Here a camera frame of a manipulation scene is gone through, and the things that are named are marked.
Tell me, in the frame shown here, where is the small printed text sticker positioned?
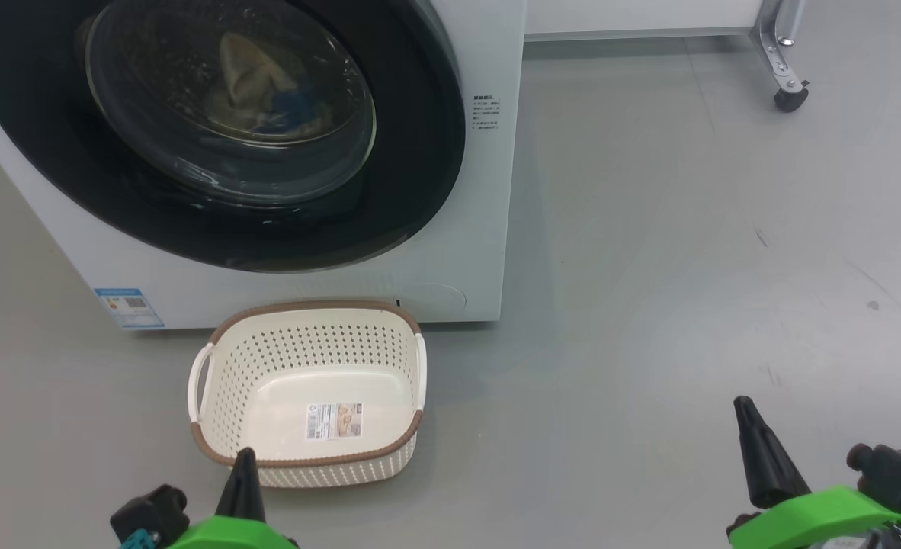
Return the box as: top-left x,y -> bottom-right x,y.
471,95 -> 502,133

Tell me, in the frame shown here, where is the blue energy label sticker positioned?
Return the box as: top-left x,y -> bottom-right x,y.
93,287 -> 166,331

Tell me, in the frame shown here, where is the white table with metal leg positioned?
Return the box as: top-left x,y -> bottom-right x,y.
524,0 -> 808,94

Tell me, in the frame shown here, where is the black caster wheel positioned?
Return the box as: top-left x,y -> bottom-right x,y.
773,85 -> 811,114

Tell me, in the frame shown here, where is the cream perforated laundry basket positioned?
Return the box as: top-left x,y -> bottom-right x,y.
187,299 -> 429,490

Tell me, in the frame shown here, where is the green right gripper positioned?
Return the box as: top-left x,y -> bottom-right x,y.
727,394 -> 901,549

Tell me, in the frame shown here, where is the black round glass washer door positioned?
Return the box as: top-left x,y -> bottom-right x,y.
0,0 -> 467,274

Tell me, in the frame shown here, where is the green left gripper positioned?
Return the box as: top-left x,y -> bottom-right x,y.
164,447 -> 300,549

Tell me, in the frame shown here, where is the basket product label sticker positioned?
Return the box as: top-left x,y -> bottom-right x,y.
305,402 -> 364,441

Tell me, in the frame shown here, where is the white front-load washing machine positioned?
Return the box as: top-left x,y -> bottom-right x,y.
0,0 -> 528,331

